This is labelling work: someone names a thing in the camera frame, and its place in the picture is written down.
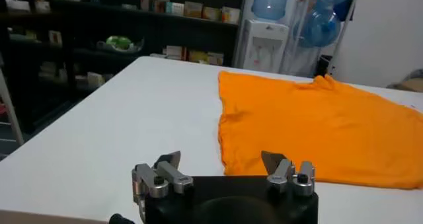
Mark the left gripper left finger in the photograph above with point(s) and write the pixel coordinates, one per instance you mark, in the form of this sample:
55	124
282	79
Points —
155	179

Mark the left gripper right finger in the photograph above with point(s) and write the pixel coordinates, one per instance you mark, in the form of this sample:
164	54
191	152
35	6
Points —
284	175

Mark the orange t-shirt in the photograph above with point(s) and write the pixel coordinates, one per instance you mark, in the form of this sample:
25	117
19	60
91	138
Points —
314	129

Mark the grey clothes pile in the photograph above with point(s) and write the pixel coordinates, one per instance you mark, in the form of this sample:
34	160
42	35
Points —
414	75

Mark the black upright stand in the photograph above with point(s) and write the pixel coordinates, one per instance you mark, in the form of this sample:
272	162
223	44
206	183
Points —
324	66

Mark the yellow green medicine box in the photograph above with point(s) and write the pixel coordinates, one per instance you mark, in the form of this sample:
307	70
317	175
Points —
198	57

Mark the white water dispenser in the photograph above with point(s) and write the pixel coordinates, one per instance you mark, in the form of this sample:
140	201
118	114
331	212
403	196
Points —
264	47

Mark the glass bowl with green fruit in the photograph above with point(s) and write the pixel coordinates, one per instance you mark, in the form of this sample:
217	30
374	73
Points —
119	43

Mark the black shelving unit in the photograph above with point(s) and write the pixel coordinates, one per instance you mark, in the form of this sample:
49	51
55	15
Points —
158	30

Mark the large brown cardboard box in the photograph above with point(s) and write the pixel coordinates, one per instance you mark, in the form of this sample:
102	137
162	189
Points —
409	86

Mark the white metal jug rack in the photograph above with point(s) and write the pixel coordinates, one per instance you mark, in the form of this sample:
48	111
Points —
301	20

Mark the white beige medicine box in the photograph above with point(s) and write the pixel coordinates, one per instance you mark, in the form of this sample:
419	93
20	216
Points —
231	15

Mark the white blue medicine box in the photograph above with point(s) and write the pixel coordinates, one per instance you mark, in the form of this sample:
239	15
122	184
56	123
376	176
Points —
175	9

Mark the white tan medicine box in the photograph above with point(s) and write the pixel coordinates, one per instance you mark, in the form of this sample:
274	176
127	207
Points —
193	10

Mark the blue labelled water jug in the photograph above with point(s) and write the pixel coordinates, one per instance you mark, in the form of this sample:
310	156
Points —
271	0

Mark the white blue upright box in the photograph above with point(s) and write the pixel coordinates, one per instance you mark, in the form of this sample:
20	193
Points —
145	2

